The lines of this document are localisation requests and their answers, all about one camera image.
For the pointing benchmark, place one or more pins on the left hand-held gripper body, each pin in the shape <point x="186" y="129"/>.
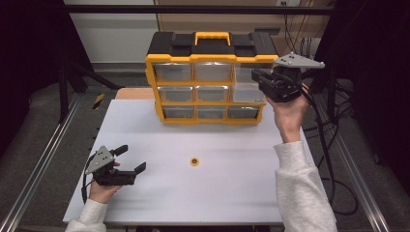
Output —
<point x="112" y="178"/>

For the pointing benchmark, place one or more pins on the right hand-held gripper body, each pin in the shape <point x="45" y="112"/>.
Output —
<point x="285" y="85"/>

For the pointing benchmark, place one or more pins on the clear plastic drawer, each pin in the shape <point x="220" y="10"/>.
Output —
<point x="246" y="93"/>
<point x="175" y="94"/>

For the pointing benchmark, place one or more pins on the yellow black organizer cabinet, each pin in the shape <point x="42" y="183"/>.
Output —
<point x="212" y="58"/>

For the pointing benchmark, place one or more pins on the yellow round disc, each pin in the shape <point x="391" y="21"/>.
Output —
<point x="194" y="161"/>

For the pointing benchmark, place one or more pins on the person's left hand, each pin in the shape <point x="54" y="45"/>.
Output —
<point x="101" y="192"/>

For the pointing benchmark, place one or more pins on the person's right hand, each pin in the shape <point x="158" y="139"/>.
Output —
<point x="291" y="116"/>

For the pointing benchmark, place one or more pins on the set of transparent cabinet bins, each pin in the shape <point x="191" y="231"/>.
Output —
<point x="211" y="93"/>

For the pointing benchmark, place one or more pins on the yellow black hazard tape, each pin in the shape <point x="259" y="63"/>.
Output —
<point x="98" y="101"/>

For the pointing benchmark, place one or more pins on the light wooden board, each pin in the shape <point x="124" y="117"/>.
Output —
<point x="135" y="94"/>

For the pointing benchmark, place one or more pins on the black curtain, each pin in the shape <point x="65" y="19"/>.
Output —
<point x="29" y="48"/>
<point x="380" y="64"/>

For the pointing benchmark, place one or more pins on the black metal frame strut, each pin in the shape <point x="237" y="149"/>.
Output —
<point x="331" y="106"/>
<point x="63" y="96"/>

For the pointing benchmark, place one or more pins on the aluminium floor rail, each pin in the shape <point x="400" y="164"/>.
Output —
<point x="43" y="161"/>
<point x="377" y="222"/>

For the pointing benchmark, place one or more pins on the white wall socket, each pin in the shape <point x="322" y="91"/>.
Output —
<point x="288" y="3"/>

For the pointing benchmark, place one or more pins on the black horizontal frame bar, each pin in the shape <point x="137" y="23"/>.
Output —
<point x="193" y="9"/>

